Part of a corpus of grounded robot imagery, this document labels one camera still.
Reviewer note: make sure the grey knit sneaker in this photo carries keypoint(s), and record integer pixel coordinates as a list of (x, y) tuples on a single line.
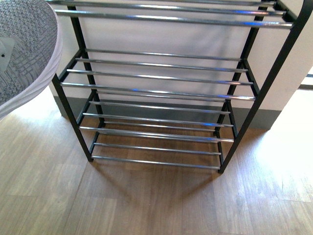
[(30, 51)]

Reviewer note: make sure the black metal shoe rack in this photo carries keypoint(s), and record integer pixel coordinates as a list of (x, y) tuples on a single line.
[(171, 82)]

